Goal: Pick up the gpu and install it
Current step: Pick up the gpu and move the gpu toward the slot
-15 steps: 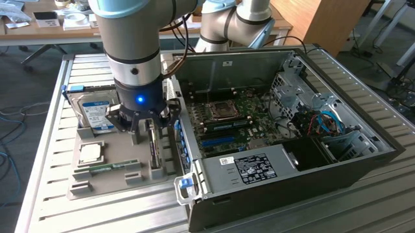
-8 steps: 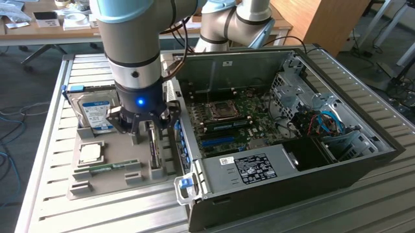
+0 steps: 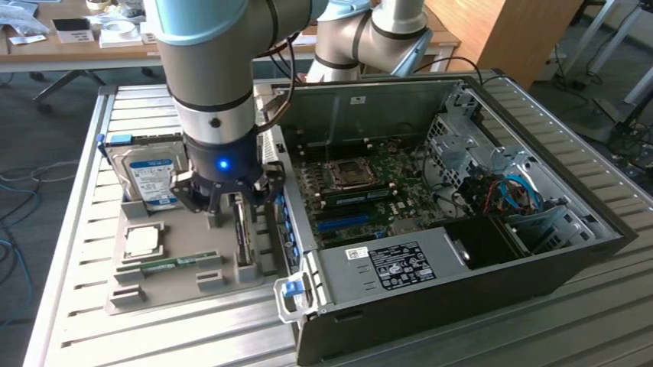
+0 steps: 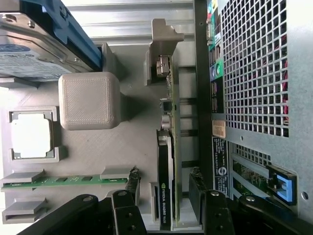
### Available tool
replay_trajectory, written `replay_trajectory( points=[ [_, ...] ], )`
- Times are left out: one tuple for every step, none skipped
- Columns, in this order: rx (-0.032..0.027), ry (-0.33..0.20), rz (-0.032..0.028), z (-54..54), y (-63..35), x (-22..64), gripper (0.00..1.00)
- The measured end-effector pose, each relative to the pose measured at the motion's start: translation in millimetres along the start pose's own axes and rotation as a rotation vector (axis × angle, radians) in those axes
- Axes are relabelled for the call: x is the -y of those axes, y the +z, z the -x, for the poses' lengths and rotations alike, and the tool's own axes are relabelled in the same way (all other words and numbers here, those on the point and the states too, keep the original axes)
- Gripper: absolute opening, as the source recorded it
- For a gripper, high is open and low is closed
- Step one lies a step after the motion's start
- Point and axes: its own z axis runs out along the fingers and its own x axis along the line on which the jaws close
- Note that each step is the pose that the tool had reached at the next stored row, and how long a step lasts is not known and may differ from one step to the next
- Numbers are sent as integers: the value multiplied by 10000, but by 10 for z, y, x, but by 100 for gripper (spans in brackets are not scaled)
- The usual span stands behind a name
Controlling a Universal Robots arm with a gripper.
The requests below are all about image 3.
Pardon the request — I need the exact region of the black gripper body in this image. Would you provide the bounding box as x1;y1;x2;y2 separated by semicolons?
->
184;132;264;189

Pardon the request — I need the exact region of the black graphics card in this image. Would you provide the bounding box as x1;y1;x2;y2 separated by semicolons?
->
228;192;258;268

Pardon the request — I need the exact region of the hard disk with blue label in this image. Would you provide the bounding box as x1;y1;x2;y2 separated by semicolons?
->
97;131;190;213

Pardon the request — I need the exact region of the black expansion slot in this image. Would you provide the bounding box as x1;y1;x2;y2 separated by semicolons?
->
314;208;370;222

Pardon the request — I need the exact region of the silver CPU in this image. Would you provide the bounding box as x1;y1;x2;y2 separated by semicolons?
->
125;226;161;258

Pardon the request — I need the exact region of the CPU socket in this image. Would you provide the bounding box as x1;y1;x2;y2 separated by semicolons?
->
326;157;378;189

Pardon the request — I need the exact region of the blue expansion slot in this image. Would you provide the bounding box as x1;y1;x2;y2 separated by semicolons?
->
317;214;373;232

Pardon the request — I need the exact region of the bare green RAM stick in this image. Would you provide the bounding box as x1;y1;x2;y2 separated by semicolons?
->
115;250;220;273

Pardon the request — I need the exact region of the grey parts rack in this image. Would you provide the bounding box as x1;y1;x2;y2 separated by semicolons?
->
105;152;281;317

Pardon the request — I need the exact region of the green motherboard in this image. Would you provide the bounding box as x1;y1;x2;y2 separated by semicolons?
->
293;139;451;249

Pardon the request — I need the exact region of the grey power supply unit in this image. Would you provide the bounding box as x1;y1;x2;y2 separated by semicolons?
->
317;228;472;304

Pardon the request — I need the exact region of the grey chipset heatsink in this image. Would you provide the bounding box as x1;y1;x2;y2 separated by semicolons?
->
392;219;433;237

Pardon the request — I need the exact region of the flat white box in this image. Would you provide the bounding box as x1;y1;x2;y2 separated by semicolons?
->
98;29;145;49

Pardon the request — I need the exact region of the black wheeled stand leg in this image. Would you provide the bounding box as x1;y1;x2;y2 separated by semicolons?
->
30;68;158;114

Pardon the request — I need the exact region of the metal drive cage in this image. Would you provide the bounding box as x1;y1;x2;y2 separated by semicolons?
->
423;89;537;200

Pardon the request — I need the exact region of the white tape roll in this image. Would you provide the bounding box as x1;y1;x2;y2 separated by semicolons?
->
102;21;141;40

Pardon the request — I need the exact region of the bag of dark parts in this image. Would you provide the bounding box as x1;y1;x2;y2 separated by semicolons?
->
110;0;149;20

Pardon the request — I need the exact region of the wooden desk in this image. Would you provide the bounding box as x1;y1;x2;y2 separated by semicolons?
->
0;0;464;73

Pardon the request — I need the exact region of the white box with black top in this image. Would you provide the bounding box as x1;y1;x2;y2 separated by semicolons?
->
53;18;97;44

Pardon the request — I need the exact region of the black open PC case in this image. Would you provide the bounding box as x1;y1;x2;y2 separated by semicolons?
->
249;74;639;366

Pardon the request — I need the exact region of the white label card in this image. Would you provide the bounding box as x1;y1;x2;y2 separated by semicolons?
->
7;34;49;46

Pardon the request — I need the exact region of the clear plastic bag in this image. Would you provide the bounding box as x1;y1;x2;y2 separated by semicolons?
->
0;2;51;36

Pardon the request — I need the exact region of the silver disk bay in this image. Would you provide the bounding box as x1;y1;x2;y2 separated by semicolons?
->
504;204;599;255

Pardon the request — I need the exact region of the wooden cabinet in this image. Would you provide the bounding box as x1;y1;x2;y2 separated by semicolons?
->
431;0;587;89

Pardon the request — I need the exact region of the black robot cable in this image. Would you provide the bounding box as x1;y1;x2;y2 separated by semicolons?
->
253;30;308;135

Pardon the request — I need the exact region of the white floor cable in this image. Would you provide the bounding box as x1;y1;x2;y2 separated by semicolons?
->
0;160;81;184

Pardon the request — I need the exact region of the thin black wire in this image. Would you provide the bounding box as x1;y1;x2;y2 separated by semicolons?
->
433;182;475;219

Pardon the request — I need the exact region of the blue floor cable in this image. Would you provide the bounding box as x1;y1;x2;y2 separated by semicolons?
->
0;183;41;326

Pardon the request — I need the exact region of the red and black twisted wire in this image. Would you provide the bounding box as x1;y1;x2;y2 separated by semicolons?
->
484;181;512;213

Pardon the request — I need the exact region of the black cable behind case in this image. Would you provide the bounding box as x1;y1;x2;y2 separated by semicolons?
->
419;56;512;86

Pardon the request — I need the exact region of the blue wire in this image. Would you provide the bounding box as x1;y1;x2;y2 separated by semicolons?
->
497;174;545;213

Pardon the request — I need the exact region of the black floor cable bundle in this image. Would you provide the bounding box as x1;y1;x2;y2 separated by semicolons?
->
591;95;653;184

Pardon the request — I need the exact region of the white table frame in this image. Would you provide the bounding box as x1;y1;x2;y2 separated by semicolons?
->
559;0;653;104

